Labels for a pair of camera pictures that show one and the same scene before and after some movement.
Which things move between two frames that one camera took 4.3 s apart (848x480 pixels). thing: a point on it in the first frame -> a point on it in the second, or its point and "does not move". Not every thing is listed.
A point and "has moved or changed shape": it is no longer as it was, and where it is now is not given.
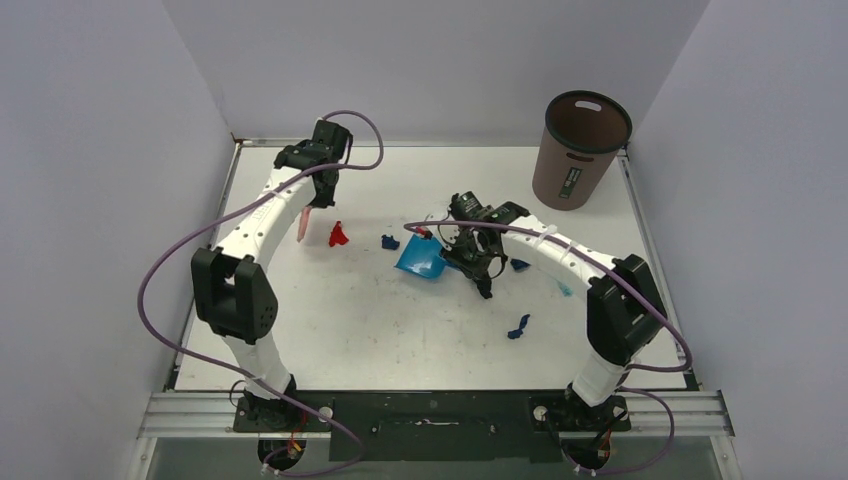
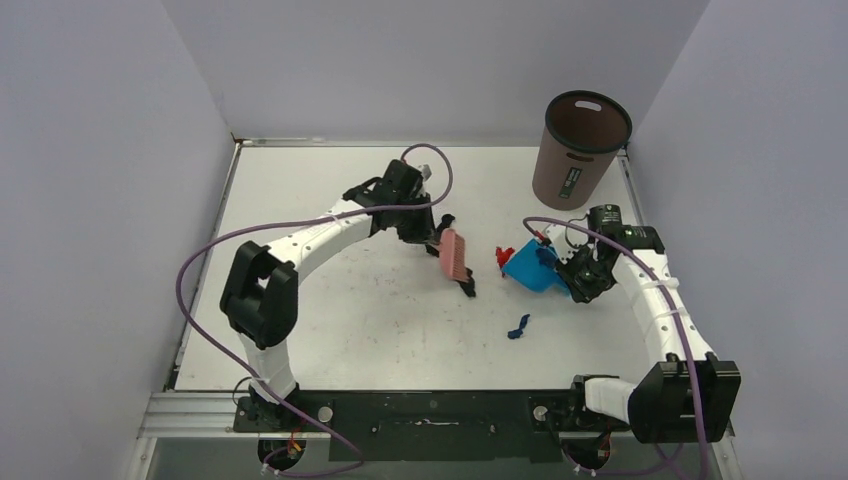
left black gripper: [324, 200] -> [425, 232]
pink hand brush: [303, 221] has moved or changed shape
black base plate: [433, 425] does not move
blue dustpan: [422, 257] -> [532, 267]
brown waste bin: [580, 138] does not move
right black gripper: [480, 258] -> [570, 273]
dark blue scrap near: [514, 334] does not move
